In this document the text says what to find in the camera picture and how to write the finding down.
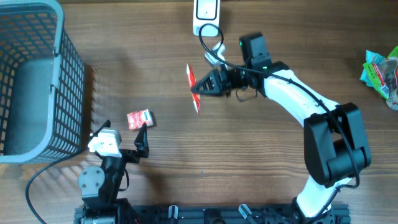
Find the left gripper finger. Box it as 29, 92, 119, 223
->
90, 119, 111, 139
134, 123, 149, 158

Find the red Nescafe sachet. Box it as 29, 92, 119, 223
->
187, 64, 200, 113

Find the small red snack packet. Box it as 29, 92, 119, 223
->
127, 109, 154, 131

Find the teal white tissue packet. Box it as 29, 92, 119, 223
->
359, 50, 386, 88

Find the green snack packet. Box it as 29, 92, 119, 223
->
369, 47, 397, 100

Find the green lid jar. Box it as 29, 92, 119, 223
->
386, 89, 398, 111

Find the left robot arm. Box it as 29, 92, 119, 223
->
73, 120, 149, 224

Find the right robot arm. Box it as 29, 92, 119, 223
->
186, 32, 371, 223

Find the white barcode scanner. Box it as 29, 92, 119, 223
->
193, 0, 221, 37

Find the grey plastic shopping basket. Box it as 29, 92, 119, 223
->
1, 0, 85, 164

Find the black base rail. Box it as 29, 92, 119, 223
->
73, 198, 351, 224

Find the left camera cable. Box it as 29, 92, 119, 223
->
25, 149, 88, 224

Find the camera cable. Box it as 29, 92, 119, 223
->
198, 23, 361, 218
25, 149, 88, 224

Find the right camera cable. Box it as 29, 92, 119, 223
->
198, 23, 361, 218

